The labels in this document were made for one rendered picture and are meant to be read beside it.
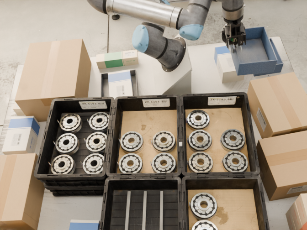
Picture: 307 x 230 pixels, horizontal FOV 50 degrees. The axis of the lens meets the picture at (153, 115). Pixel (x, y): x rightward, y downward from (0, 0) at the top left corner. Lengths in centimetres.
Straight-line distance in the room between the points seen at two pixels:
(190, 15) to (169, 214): 76
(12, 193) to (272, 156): 109
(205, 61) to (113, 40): 142
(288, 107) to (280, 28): 175
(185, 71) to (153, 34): 23
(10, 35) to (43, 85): 195
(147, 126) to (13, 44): 225
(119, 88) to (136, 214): 69
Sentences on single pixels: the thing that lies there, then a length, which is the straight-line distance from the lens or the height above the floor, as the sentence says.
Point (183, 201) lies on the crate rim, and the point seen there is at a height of 93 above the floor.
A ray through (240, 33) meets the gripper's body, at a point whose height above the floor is 125.
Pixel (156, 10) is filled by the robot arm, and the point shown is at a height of 138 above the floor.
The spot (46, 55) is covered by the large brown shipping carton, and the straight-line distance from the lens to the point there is 189.
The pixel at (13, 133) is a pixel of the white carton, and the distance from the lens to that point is 178.
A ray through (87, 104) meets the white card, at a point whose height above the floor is 90.
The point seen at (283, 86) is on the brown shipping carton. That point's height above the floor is 86.
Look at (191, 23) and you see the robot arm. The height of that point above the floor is 137.
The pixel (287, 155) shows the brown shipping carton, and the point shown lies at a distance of 148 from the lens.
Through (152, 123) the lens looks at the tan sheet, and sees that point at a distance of 155.
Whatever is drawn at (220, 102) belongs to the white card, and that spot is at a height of 87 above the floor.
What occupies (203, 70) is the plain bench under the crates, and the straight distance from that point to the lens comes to 191.
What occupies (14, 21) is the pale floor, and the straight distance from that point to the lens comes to 381.
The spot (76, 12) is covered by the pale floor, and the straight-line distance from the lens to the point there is 363.
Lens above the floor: 213
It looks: 56 degrees down
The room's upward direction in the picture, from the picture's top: 10 degrees counter-clockwise
